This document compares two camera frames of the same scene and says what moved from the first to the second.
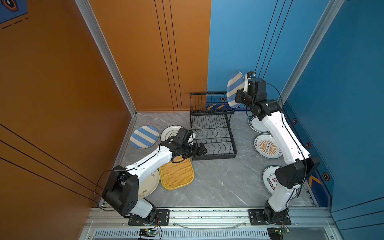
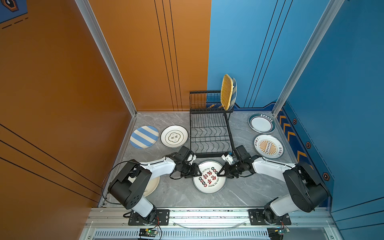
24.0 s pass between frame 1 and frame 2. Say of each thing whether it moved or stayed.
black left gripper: moved
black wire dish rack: stayed
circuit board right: stayed
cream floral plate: stayed
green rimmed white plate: stayed
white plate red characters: moved
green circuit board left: stayed
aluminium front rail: stayed
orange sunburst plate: stayed
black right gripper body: moved
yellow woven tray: moved
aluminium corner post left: stayed
